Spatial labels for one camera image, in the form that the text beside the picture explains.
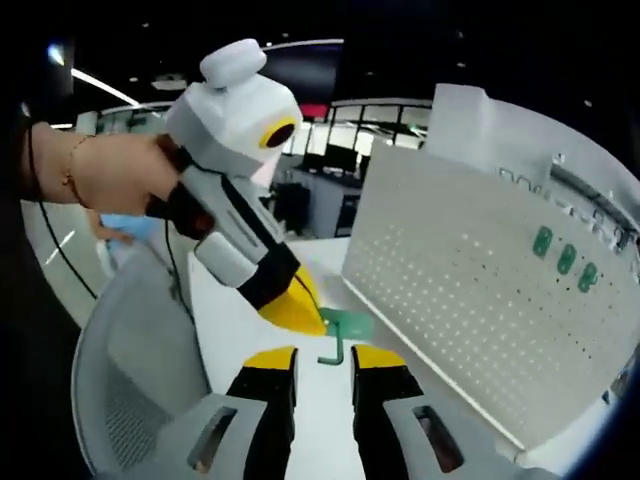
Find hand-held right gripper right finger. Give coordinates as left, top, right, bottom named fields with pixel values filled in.
left=349, top=343, right=511, bottom=480

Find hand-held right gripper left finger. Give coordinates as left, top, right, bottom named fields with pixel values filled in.
left=149, top=344, right=301, bottom=480

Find green hook assembly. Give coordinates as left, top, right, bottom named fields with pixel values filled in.
left=317, top=306, right=375, bottom=366
left=557, top=243, right=578, bottom=275
left=578, top=262, right=600, bottom=294
left=532, top=225, right=552, bottom=259

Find white perforated mounting plate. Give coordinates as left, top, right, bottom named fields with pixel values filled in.
left=341, top=139, right=640, bottom=454

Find person's left hand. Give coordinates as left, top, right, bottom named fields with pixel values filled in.
left=74, top=132, right=184, bottom=217

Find black office chair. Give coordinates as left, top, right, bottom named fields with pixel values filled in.
left=272, top=182, right=314, bottom=236

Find light blue cloth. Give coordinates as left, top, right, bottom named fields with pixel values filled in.
left=92, top=212, right=151, bottom=261

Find black computer monitors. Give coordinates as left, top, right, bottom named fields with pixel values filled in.
left=302, top=143, right=362, bottom=177

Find white ceiling light strip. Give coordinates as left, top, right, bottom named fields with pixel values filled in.
left=71, top=68, right=141, bottom=108

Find white desk partition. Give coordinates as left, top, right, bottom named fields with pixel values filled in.
left=427, top=82, right=640, bottom=261

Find black cable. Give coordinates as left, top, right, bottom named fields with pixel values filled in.
left=24, top=122, right=99, bottom=301
left=163, top=217, right=196, bottom=321

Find thin gold bracelet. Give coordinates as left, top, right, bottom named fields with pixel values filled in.
left=62, top=133, right=97, bottom=207

